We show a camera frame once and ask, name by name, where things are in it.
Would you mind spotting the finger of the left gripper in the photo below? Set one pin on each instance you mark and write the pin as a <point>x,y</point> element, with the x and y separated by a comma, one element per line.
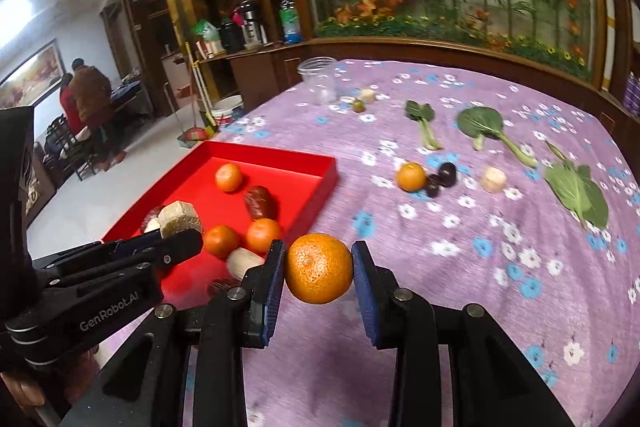
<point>150,254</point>
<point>92,255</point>

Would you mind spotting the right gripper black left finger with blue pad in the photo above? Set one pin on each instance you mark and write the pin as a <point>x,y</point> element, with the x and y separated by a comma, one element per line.
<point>144,383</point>

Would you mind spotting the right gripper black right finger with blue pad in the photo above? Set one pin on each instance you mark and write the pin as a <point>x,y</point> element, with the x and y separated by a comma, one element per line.
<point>492,382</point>

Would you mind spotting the red date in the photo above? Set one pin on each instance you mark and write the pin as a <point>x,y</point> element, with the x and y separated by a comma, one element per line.
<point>260,204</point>
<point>220,287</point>
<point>153,213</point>

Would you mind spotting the beige corn piece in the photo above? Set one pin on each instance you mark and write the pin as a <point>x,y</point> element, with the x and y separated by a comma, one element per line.
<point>152,225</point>
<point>177,217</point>
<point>493,180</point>
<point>241,260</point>

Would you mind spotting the orange tangerine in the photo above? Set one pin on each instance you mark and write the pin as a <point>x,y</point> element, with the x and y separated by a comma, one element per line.
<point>229,178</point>
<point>220,242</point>
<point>318,268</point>
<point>261,234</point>

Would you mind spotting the person's left hand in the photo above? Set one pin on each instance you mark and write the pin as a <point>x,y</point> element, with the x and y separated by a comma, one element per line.
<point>75,376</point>

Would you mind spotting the red tray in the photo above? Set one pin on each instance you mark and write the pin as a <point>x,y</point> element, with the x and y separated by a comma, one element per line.
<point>301,183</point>

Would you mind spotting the person in red jacket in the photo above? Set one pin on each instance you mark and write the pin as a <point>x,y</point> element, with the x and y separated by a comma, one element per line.
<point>69,106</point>

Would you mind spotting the broom with dustpan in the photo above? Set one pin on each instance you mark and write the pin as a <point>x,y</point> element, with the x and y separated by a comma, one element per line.
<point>204,125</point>

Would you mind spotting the person in brown jacket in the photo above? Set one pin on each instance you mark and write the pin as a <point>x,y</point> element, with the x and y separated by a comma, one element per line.
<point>92,94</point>

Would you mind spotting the white bucket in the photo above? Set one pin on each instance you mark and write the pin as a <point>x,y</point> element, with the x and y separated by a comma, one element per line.
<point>227,110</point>

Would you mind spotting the framed landscape painting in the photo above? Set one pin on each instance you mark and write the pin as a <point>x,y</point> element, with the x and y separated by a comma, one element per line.
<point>34,79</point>

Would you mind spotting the purple floral tablecloth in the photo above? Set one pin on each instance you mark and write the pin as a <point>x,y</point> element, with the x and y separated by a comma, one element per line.
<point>567,295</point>

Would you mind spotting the large green leaf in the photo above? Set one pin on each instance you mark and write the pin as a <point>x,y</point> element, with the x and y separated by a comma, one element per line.
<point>573,186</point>

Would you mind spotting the dark plum beside kumquat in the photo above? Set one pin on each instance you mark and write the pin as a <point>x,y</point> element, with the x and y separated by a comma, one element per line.
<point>432,186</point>

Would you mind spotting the dark plum back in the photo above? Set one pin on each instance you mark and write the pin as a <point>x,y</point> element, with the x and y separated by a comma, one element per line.
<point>447,174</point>

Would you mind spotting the small green roof birdhouse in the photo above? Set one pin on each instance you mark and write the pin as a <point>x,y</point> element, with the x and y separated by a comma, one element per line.
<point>208,39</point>

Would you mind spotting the small orange kumquat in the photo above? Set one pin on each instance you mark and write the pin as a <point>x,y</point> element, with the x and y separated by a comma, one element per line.
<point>411,177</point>

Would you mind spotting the steel thermos flask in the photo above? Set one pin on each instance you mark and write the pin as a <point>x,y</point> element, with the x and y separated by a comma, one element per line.
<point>250,22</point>

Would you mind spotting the clear plastic cup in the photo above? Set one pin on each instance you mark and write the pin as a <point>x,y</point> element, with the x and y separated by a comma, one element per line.
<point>318,77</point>

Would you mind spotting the bok choy middle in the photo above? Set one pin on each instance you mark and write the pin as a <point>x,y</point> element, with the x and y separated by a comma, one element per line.
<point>480,123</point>

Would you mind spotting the small beige piece by cup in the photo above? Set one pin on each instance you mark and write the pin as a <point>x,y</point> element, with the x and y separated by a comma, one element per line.
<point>368,96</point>

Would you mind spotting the small bok choy left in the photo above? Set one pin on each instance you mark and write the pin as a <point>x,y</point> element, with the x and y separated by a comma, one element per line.
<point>423,115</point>

